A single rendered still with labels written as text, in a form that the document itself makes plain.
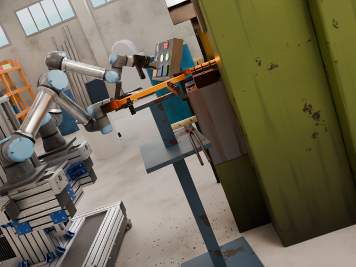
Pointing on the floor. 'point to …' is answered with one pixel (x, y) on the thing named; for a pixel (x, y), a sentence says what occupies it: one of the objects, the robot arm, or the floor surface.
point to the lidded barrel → (103, 141)
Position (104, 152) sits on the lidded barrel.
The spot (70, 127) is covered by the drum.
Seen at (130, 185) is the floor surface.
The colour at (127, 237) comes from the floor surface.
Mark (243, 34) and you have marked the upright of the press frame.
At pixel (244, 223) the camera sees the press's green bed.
